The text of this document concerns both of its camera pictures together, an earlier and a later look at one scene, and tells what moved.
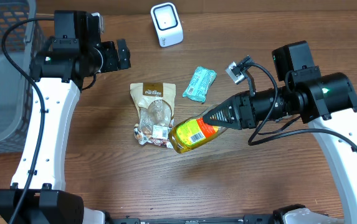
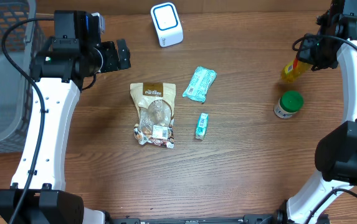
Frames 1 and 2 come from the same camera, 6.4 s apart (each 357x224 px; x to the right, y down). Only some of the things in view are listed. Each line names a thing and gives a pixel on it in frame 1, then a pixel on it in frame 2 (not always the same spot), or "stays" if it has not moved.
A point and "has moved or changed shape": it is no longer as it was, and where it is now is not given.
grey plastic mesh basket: (5, 93) stays
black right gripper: (244, 111) -> (308, 54)
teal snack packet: (203, 78) stays
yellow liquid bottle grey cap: (193, 132) has moved or changed shape
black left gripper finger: (124, 55) stays
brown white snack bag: (156, 107) stays
